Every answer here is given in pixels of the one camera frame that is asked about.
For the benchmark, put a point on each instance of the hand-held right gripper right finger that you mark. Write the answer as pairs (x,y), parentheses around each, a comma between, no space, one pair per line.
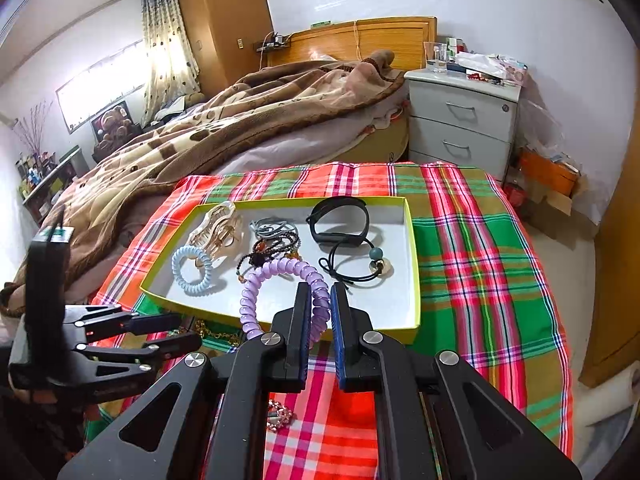
(337,340)

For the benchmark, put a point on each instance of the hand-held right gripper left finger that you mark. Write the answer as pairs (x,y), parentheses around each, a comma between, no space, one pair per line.
(300,340)

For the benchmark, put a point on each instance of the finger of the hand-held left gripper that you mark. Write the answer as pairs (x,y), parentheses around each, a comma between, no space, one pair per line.
(175,344)
(150,322)

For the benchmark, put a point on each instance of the yellow-green cardboard box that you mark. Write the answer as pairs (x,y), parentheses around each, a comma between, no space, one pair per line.
(395,280)

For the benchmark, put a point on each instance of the black fitness band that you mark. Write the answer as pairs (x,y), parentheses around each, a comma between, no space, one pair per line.
(325,235)

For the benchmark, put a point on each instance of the grey hair band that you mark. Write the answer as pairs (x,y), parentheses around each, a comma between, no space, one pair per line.
(270,230)

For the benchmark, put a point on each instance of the pearly white hair claw clip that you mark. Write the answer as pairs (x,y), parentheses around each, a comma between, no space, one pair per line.
(220,210)

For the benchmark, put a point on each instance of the shelf with bottles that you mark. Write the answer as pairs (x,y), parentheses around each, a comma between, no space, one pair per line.
(45,185)

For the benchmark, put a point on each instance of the plaid cloth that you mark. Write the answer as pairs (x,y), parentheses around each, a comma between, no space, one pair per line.
(475,260)

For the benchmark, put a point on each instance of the mauve duvet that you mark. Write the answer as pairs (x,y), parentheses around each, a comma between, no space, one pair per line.
(280,152)

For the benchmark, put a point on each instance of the teddy bear picture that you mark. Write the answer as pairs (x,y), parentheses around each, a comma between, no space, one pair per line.
(112,127)

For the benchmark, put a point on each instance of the brown patterned blanket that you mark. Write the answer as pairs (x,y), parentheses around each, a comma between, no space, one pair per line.
(200,125)

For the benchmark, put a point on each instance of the dried branches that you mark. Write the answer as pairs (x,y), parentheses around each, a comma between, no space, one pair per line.
(32,127)

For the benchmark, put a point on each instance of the window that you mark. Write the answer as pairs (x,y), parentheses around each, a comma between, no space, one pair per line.
(100,90)

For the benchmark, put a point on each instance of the open cardboard box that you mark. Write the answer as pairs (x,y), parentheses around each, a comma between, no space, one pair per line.
(550,205)

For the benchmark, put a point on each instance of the grey nightstand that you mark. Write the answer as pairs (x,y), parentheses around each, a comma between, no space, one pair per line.
(460,120)

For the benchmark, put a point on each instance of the orange box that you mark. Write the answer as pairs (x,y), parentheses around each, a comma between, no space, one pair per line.
(547,172)

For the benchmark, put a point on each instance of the dotted cream curtain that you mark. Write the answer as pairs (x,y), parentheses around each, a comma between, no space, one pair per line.
(167,50)

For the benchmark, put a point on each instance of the wooden cabinet door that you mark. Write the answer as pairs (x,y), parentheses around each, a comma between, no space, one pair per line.
(615,260)

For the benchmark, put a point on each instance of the power strip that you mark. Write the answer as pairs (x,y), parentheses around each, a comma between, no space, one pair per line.
(272,42)

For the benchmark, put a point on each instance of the wooden headboard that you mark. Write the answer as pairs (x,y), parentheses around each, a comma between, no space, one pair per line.
(390,40)

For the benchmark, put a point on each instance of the clear plastic bag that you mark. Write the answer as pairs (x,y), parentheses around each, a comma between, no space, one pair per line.
(555,125)

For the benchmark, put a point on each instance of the pile of small toiletries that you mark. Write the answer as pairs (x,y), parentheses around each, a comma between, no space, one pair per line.
(480,65)

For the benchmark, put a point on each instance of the tall wooden wardrobe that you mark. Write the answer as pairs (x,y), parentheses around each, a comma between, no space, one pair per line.
(220,20)

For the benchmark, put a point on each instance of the wooden bed frame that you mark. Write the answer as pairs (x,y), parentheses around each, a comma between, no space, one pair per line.
(380,142)

